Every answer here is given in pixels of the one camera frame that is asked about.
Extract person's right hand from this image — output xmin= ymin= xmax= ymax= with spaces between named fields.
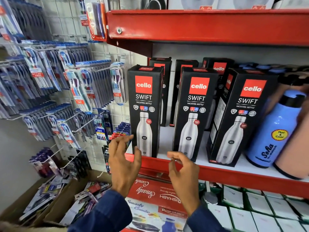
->
xmin=167 ymin=151 xmax=201 ymax=216

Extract person's left hand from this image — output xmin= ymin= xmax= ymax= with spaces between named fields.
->
xmin=108 ymin=135 xmax=142 ymax=197

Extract person's right forearm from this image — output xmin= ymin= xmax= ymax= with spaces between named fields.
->
xmin=186 ymin=206 xmax=230 ymax=232

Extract person's left forearm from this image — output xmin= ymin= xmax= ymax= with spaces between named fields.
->
xmin=68 ymin=189 xmax=133 ymax=232

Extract stack of small toothbrush packets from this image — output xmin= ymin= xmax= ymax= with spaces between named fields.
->
xmin=93 ymin=108 xmax=132 ymax=175

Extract red and white combo box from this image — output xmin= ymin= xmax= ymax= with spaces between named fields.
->
xmin=120 ymin=176 xmax=189 ymax=232

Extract steel bottle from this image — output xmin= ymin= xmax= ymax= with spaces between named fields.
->
xmin=201 ymin=181 xmax=219 ymax=206

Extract red metal shelf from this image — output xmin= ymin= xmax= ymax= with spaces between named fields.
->
xmin=125 ymin=126 xmax=309 ymax=199
xmin=106 ymin=9 xmax=309 ymax=58

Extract row of black bottle boxes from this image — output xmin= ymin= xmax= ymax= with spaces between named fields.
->
xmin=127 ymin=57 xmax=278 ymax=168

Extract pile of loose packets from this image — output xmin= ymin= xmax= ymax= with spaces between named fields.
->
xmin=59 ymin=181 xmax=112 ymax=226
xmin=19 ymin=175 xmax=71 ymax=222

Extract brown cardboard box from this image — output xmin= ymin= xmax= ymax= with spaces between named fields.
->
xmin=43 ymin=169 xmax=112 ymax=227
xmin=0 ymin=176 xmax=73 ymax=228

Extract hanging dark toothbrush packets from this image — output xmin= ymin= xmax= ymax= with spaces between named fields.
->
xmin=28 ymin=147 xmax=92 ymax=179

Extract group of white boxes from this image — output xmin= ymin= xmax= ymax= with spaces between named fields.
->
xmin=207 ymin=184 xmax=309 ymax=232

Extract blue flask with black cap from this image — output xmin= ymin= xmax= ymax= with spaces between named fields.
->
xmin=245 ymin=89 xmax=307 ymax=169

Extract hanging blue toothbrush packets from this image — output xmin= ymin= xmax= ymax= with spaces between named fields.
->
xmin=0 ymin=0 xmax=127 ymax=150

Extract peach flask with black base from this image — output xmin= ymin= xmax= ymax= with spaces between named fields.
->
xmin=266 ymin=70 xmax=309 ymax=180

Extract row of flasks behind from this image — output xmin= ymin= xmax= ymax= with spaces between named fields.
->
xmin=234 ymin=62 xmax=309 ymax=81

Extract red toothbrush packet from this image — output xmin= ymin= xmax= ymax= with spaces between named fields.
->
xmin=78 ymin=0 xmax=108 ymax=43

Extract row of white appliance boxes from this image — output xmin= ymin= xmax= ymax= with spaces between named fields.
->
xmin=108 ymin=0 xmax=309 ymax=10

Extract white wire grid panel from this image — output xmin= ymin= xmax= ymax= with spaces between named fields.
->
xmin=36 ymin=0 xmax=148 ymax=178

